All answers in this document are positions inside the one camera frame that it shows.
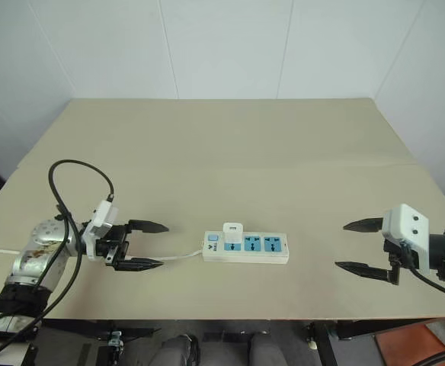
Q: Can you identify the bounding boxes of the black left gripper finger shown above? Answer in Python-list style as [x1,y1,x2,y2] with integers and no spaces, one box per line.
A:
[114,258,165,274]
[127,219,169,235]

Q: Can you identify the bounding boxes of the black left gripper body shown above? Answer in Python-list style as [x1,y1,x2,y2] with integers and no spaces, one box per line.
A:
[94,223,133,270]

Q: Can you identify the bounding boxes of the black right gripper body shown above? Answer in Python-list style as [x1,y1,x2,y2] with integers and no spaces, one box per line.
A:
[383,236,418,272]

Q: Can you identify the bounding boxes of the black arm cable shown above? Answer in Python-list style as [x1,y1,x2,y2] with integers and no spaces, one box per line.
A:
[0,159,117,361]
[399,243,445,307]

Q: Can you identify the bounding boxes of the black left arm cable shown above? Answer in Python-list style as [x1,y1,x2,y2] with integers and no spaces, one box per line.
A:
[0,159,117,361]

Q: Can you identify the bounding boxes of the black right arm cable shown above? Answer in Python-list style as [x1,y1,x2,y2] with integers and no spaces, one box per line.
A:
[399,243,445,307]

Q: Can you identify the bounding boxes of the white power strip cord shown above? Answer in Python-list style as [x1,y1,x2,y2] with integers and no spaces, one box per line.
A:
[0,246,205,264]

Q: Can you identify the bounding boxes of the white power strip blue sockets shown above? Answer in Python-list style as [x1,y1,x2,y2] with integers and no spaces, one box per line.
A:
[202,230,289,265]

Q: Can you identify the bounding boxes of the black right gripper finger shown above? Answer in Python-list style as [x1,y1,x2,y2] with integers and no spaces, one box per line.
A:
[341,217,385,233]
[334,261,402,285]

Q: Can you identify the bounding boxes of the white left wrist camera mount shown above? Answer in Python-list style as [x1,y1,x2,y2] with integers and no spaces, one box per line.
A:
[82,200,120,262]

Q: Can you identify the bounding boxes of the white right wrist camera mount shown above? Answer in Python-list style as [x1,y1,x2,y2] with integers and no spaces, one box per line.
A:
[381,204,431,276]

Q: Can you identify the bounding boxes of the white charger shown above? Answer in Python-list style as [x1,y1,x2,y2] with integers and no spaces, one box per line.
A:
[222,221,244,246]

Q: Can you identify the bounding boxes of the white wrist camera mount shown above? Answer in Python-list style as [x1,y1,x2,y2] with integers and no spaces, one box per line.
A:
[82,200,120,262]
[381,204,431,276]

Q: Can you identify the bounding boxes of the dark grey rounded shape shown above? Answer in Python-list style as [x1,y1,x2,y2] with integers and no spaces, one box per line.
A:
[160,334,201,366]
[247,332,281,366]

